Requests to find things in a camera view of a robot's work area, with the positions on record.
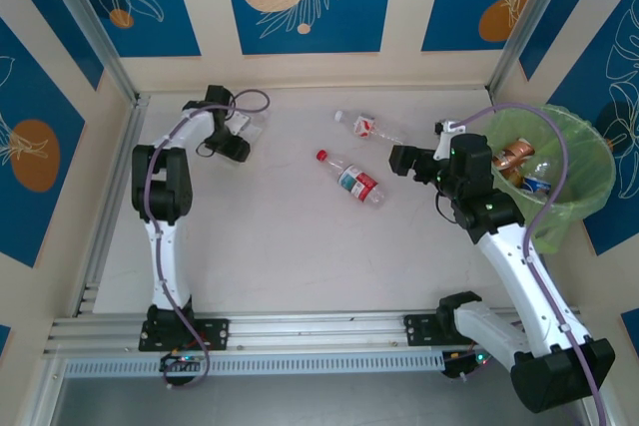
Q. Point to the aluminium frame post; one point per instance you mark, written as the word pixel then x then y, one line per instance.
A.
pixel 529 22
pixel 85 22

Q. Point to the green-lined trash bin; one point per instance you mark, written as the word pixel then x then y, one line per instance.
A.
pixel 594 171

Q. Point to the clear bottle red white label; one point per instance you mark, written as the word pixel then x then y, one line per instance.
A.
pixel 259 122

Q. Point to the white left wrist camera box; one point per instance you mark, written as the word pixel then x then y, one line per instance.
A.
pixel 239 124

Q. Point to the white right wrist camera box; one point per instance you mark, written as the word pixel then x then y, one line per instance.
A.
pixel 451 127

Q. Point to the clear bottle red cap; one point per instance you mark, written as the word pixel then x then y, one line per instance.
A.
pixel 357 181

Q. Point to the clear bottle white cap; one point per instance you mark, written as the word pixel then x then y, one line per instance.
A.
pixel 364 126

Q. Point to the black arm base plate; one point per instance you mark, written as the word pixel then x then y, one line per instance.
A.
pixel 419 328
pixel 214 333

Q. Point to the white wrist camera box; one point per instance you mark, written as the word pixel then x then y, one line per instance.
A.
pixel 451 127
pixel 239 124

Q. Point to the aluminium side rail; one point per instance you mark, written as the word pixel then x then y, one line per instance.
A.
pixel 115 196

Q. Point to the copper label plastic bottle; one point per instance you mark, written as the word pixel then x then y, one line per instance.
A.
pixel 514 151

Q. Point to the long aluminium mounting rail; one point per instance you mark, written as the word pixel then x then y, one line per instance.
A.
pixel 319 328

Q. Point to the small controller board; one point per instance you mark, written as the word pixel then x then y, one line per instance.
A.
pixel 459 366
pixel 180 360

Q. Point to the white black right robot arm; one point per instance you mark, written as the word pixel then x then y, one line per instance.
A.
pixel 524 286

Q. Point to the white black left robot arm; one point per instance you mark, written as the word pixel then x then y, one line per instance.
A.
pixel 165 256

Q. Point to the grey metal sheet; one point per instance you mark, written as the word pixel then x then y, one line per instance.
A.
pixel 319 401

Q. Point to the blue cap cola bottle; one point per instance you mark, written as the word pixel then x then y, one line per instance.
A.
pixel 536 186

